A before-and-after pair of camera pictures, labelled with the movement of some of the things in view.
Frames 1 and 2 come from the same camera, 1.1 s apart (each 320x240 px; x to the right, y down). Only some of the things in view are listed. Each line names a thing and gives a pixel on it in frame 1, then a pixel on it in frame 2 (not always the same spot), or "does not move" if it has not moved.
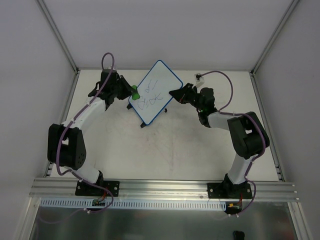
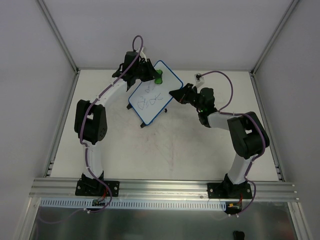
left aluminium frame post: x=50 y=22 does not move
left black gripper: x=120 y=87 → x=146 y=71
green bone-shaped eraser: x=135 y=95 → x=159 y=80
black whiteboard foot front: x=143 y=125 does not move
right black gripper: x=188 y=92 does not move
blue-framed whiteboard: x=154 y=90 does not move
